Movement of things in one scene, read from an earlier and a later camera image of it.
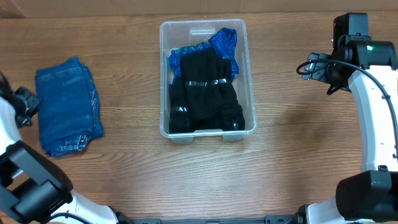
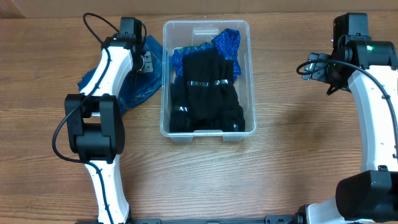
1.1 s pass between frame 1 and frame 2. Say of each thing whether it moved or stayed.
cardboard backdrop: stayed
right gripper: stayed
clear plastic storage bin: stayed
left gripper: moved
